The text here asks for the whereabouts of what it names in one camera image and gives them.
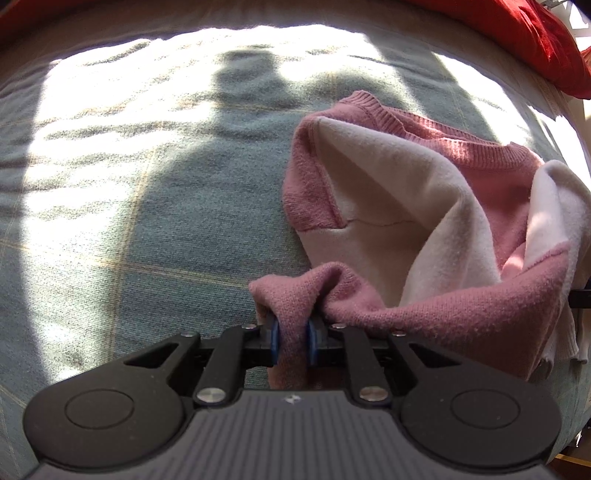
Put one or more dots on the pink and white sweater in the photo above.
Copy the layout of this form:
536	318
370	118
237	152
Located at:
461	318

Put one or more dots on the red duvet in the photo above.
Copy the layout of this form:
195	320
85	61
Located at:
521	32

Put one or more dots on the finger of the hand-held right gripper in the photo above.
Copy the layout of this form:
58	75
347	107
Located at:
581	299

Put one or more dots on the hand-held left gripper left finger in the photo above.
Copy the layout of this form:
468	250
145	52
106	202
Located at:
275	344

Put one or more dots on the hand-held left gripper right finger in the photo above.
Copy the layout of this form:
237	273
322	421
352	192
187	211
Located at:
311	346

